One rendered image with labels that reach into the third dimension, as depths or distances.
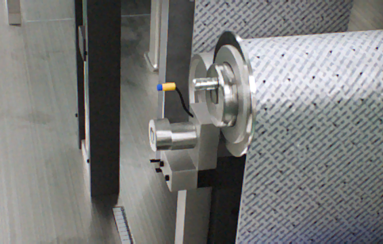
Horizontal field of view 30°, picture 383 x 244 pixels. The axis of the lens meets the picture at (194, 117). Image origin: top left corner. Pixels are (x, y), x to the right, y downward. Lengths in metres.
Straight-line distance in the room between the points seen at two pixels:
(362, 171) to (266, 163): 0.13
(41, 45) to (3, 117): 0.32
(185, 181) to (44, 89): 0.68
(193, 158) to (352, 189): 0.20
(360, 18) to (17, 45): 0.83
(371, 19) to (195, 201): 0.45
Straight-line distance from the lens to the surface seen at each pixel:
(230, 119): 0.82
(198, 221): 0.97
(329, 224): 0.94
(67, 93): 1.52
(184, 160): 0.92
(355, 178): 0.91
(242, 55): 0.79
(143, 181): 1.26
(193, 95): 1.03
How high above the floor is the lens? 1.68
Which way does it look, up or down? 33 degrees down
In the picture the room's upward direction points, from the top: 4 degrees clockwise
